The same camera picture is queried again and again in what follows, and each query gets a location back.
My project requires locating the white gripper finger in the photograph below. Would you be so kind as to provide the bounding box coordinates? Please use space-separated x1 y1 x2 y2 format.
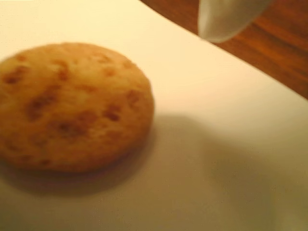
197 0 268 44

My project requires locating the white paper sheet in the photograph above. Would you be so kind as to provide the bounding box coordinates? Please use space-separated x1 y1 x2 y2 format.
0 0 308 231

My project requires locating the round chocolate chip cookie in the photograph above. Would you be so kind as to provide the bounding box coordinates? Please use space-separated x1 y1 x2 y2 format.
0 42 155 174

